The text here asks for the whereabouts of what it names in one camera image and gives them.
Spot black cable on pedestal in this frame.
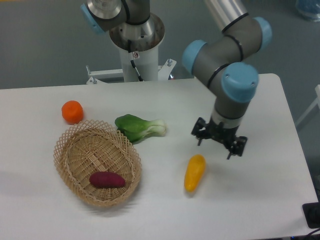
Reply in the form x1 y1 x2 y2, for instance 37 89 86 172
127 39 145 82

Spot black device at table edge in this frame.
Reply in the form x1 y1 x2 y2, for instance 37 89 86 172
302 202 320 229

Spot white frame at right edge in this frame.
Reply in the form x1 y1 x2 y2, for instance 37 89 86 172
295 84 320 130

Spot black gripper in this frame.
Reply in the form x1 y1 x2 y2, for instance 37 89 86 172
191 117 248 160

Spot yellow mango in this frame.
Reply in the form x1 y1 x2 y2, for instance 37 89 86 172
184 154 206 193

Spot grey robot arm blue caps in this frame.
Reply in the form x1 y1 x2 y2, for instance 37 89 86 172
80 0 272 156

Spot blue object top right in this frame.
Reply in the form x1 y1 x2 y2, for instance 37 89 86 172
295 0 320 22

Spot green bok choy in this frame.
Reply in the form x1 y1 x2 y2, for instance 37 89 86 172
114 114 167 143

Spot woven wicker basket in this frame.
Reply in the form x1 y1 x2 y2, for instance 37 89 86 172
53 120 142 207

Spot purple sweet potato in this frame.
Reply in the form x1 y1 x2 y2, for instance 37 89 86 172
89 171 126 188

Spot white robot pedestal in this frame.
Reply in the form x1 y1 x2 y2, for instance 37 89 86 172
86 46 177 85

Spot orange persimmon fruit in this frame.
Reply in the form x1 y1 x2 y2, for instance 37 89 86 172
61 100 84 124

